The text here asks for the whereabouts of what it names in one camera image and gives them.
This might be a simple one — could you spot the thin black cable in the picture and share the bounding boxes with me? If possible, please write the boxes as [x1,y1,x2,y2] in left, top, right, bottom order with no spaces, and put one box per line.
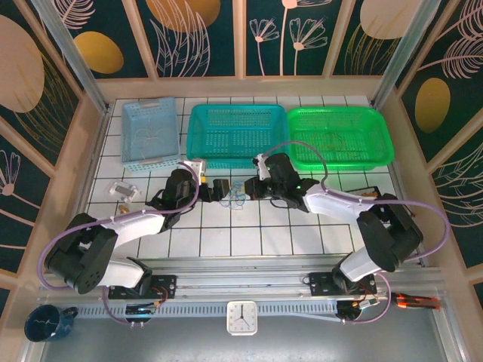
[320,129,365,155]

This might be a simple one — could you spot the teal plastic basket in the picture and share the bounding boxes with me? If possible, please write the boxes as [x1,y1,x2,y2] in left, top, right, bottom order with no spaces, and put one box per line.
[186,103,290,169]

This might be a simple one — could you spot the light blue plastic basket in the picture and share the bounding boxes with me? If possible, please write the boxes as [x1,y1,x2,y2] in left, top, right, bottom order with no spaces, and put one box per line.
[121,97,181,173]

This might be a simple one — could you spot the black board with brass connectors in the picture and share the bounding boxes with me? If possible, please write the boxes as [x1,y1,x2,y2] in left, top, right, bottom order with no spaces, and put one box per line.
[345,186,382,200]

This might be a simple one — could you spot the green plastic basket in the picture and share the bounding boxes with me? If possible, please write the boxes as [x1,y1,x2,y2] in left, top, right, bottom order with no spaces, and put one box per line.
[286,106,395,172]

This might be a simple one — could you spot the white square clock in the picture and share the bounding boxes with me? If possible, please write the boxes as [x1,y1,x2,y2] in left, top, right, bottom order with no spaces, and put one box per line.
[226,300,259,336]

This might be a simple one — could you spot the orange black pliers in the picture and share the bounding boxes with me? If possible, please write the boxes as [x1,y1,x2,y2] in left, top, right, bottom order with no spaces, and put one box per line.
[390,292,441,311]

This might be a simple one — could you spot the dark blue mug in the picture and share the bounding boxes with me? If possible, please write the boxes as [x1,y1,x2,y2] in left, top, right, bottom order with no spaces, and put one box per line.
[24,304,79,343]

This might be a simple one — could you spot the clear white plastic bracket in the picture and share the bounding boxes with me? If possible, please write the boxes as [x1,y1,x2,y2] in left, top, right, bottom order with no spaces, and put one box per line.
[109,180,141,201]

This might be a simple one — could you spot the aluminium mounting rail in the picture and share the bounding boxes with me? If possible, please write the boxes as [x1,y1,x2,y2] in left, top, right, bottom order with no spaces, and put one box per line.
[37,256,450,305]

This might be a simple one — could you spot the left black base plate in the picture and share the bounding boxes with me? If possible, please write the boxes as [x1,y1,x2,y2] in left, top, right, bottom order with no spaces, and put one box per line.
[108,274,178,301]

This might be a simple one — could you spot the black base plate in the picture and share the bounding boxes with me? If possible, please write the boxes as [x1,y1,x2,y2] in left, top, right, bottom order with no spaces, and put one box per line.
[108,274,178,301]
[308,271,378,298]

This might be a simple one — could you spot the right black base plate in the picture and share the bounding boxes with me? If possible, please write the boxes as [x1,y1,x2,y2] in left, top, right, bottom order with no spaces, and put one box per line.
[308,271,378,298]

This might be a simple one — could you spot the grey slotted cable duct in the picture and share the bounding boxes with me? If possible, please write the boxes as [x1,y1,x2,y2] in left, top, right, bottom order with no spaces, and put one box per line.
[73,302,340,318]

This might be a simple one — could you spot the grey flat cable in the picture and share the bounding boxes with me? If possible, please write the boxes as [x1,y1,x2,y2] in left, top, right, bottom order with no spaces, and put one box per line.
[290,311,340,323]

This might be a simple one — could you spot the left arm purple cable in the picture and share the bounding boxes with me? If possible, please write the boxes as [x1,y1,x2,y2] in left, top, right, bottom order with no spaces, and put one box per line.
[39,161,200,327]

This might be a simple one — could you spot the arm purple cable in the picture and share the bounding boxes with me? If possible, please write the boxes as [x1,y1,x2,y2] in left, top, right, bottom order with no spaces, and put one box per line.
[39,161,200,327]
[262,140,451,326]

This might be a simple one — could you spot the aluminium frame post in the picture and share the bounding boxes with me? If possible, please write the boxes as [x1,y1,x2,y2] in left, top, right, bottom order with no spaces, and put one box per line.
[32,0,113,115]
[371,0,443,111]

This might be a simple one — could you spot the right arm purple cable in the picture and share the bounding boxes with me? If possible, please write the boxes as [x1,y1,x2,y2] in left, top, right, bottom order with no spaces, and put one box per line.
[262,140,451,326]

